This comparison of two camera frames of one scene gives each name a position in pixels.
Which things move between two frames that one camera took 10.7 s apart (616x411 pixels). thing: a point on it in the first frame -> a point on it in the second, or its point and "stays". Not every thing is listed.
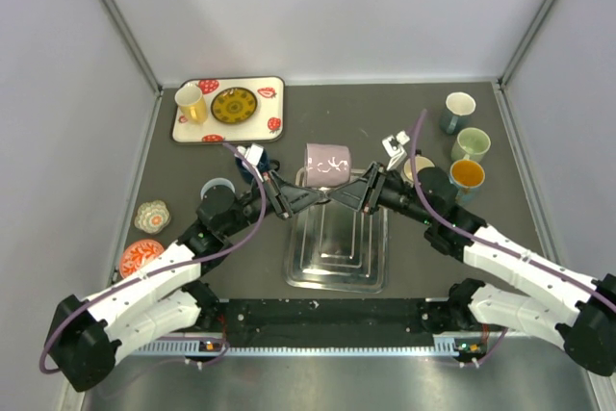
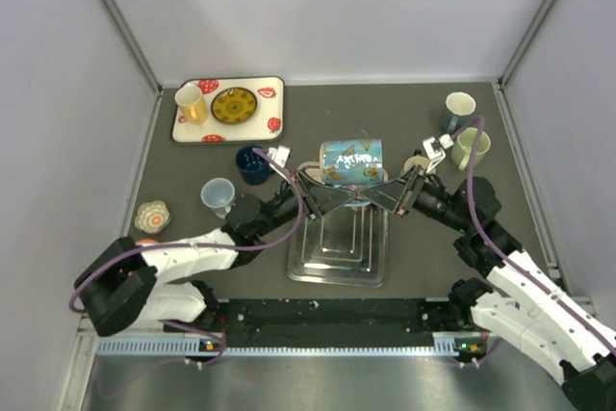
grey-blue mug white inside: x=459 y=106 stays
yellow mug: x=192 y=103 stays
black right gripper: x=366 y=190 -> x=396 y=196
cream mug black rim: x=421 y=163 stays
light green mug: x=471 y=143 stays
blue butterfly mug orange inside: x=466 y=177 -> x=348 y=163
